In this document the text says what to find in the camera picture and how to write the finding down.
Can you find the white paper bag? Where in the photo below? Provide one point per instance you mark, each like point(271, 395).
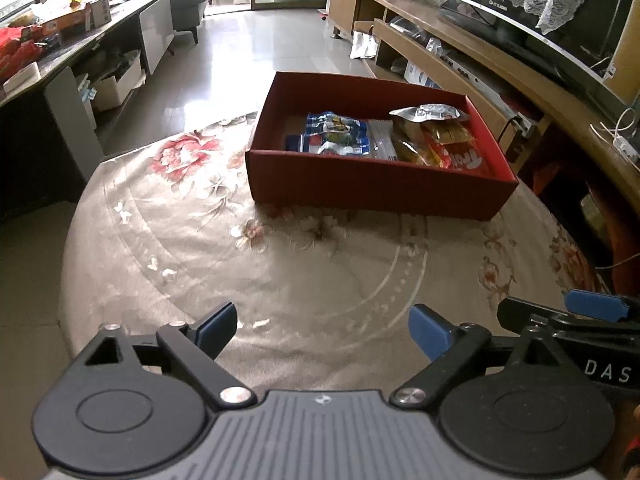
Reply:
point(364, 45)

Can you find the wooden television cabinet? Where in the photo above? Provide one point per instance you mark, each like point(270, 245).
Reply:
point(550, 95)

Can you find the clear red-edged packet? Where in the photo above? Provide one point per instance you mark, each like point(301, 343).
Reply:
point(382, 142)

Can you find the white cabinet door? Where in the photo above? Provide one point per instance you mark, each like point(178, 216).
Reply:
point(156, 30)

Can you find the grey foil snack packet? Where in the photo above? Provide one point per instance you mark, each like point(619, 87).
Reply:
point(430, 111)

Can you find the long black table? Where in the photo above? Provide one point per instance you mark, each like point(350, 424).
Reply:
point(30, 150)

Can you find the floral tablecloth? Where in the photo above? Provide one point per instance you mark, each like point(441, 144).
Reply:
point(300, 285)

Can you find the clear bag of yellow snacks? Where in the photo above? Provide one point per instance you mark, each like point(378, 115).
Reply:
point(445, 132)

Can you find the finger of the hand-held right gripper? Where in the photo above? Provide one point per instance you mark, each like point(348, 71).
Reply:
point(535, 312)
point(597, 305)

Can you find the red packets pile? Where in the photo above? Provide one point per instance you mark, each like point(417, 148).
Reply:
point(17, 52)

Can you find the red cardboard box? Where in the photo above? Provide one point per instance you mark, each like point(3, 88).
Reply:
point(375, 185)

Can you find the yellow snack packet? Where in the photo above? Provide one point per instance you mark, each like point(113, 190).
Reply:
point(410, 152)

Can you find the silver set-top player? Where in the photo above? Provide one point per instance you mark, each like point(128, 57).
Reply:
point(475, 80)

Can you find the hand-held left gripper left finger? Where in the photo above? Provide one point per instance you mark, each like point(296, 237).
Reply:
point(218, 327)

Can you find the blue white snack packet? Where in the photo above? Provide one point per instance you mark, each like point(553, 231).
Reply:
point(335, 125)

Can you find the white flat box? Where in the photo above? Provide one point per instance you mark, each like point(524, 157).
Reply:
point(21, 77)

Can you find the red snack packet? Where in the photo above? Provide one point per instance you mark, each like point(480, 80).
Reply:
point(457, 157)

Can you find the silver packet with blue label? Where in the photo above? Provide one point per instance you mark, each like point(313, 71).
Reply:
point(325, 149)

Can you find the black television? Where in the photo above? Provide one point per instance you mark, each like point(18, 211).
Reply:
point(500, 15)

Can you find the grey sofa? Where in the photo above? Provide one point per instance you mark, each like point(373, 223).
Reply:
point(187, 5)

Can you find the white power strip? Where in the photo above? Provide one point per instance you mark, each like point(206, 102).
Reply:
point(627, 149)

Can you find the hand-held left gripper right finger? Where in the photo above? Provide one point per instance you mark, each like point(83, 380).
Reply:
point(430, 332)

